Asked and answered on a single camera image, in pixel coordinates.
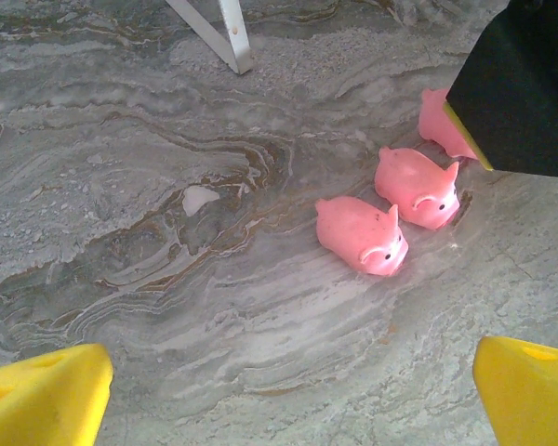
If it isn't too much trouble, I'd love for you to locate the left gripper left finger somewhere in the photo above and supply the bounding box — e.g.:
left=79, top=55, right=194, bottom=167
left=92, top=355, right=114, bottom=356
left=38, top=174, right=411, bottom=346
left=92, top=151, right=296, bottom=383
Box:
left=0, top=342, right=114, bottom=446

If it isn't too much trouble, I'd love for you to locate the pink pig toy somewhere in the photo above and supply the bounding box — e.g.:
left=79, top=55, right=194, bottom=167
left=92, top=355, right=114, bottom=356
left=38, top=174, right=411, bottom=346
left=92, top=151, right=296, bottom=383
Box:
left=314, top=194, right=410, bottom=279
left=417, top=87, right=480, bottom=162
left=374, top=145, right=461, bottom=231

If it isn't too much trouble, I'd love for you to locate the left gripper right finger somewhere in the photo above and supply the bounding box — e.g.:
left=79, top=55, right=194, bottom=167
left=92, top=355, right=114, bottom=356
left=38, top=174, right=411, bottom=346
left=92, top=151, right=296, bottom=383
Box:
left=472, top=336, right=558, bottom=446

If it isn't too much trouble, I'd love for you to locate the wooden two-tier shelf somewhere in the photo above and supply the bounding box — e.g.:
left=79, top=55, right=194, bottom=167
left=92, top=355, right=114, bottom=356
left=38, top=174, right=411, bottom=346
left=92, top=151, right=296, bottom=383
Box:
left=165, top=0, right=255, bottom=75

